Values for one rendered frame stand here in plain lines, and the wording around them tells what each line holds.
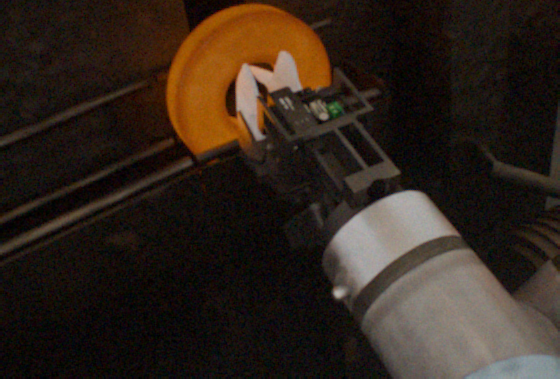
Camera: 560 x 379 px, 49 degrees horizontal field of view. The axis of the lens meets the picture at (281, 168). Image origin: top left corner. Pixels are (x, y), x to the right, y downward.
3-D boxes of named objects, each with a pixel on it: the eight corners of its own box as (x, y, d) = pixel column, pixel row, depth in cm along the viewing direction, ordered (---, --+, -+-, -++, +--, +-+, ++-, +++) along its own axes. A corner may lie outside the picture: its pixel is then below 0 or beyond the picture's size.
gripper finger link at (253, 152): (270, 96, 54) (319, 163, 49) (270, 110, 55) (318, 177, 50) (221, 113, 52) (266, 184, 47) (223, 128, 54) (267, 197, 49)
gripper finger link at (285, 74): (275, 18, 54) (327, 80, 49) (275, 69, 59) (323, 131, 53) (243, 28, 53) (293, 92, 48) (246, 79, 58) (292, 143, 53)
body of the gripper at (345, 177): (336, 60, 48) (428, 165, 41) (329, 135, 54) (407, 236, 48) (248, 91, 46) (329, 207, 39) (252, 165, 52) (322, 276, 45)
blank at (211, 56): (139, 48, 52) (150, 60, 50) (292, -23, 56) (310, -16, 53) (200, 184, 62) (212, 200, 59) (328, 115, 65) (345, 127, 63)
